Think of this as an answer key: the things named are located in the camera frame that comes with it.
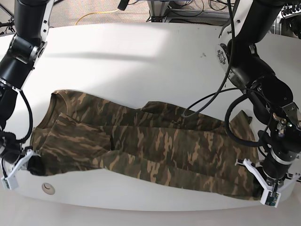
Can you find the camouflage T-shirt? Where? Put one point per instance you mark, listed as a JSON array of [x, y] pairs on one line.
[[81, 132]]

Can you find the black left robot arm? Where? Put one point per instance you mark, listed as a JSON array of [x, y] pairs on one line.
[[272, 99]]

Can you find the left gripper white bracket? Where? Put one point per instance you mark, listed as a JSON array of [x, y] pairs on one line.
[[272, 175]]

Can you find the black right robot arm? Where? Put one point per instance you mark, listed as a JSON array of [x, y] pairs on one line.
[[26, 47]]

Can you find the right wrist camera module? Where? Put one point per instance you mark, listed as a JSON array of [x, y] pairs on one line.
[[9, 183]]

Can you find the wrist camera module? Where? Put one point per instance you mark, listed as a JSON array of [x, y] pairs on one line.
[[270, 198], [9, 183]]

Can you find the left table grommet hole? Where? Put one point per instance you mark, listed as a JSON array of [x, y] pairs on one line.
[[48, 188]]

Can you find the aluminium frame post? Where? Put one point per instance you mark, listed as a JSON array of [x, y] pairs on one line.
[[157, 9]]

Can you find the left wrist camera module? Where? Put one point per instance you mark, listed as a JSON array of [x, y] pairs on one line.
[[270, 198]]

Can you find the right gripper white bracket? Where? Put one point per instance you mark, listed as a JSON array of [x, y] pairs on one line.
[[27, 160]]

